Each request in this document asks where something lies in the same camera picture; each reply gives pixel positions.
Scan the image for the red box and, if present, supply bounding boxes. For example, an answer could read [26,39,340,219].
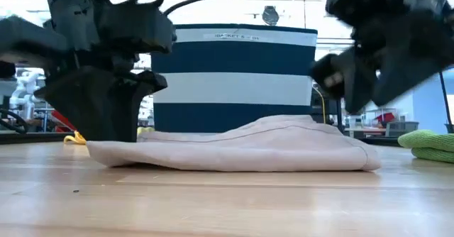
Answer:
[375,111,397,123]

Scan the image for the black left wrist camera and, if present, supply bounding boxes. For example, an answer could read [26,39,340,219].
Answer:
[97,1,177,55]

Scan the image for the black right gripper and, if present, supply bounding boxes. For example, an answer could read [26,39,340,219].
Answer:
[310,0,454,114]

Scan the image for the thick black cable loop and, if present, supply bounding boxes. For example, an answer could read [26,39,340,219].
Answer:
[0,108,30,135]

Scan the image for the thin black pole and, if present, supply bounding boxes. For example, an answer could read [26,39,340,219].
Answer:
[438,72,454,133]

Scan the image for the large red plastic bin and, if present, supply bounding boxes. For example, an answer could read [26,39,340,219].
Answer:
[51,109,77,133]

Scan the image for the green microfibre towel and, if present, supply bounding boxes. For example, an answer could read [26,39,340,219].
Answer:
[397,129,454,165]

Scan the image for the yellow microfibre towel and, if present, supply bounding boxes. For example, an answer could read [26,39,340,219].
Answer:
[63,126,156,145]

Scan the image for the black vertical post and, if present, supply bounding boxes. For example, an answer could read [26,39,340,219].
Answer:
[335,98,344,131]

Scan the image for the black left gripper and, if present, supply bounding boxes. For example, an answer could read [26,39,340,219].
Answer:
[0,0,168,142]

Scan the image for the thin yellow hanging cable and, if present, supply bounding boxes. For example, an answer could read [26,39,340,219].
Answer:
[311,86,326,124]

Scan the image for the grey round ceiling device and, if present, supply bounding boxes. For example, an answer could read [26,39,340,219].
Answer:
[262,5,280,27]

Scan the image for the tan cloth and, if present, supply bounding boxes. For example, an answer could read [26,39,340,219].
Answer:
[86,114,382,173]

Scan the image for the grey bin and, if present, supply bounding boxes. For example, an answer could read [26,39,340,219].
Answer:
[385,121,420,138]

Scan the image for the navy white striped fabric basket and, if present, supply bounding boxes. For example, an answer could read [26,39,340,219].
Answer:
[150,23,319,134]

